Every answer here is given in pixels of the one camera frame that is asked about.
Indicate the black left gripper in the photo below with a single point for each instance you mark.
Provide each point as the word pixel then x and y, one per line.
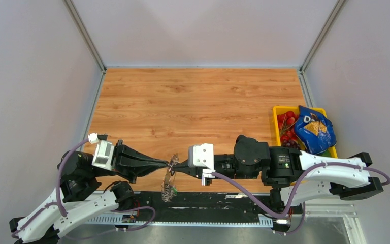
pixel 125 157

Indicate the dark grapes bunch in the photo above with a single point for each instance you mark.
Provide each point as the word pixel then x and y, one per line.
pixel 291 144

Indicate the blue chips bag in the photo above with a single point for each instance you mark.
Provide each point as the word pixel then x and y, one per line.
pixel 314 130

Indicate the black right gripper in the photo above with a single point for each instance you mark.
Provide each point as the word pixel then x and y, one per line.
pixel 186 169

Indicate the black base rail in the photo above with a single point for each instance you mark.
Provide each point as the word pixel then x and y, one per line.
pixel 198 209

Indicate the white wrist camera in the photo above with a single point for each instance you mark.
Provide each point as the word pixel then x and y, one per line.
pixel 104 150
pixel 202 156

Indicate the red cherries bunch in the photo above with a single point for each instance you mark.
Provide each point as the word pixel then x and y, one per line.
pixel 286 123

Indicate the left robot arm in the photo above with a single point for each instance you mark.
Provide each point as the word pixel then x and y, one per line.
pixel 88 185

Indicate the green lime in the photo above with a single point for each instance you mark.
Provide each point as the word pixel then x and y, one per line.
pixel 326 153

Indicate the large metal key ring plate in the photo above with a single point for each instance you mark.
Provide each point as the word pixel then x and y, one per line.
pixel 168 180

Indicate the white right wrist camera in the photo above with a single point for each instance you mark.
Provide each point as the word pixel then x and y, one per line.
pixel 202 156

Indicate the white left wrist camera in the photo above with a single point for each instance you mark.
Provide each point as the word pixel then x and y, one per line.
pixel 104 150

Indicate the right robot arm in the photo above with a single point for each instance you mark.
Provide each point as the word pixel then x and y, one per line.
pixel 293 175

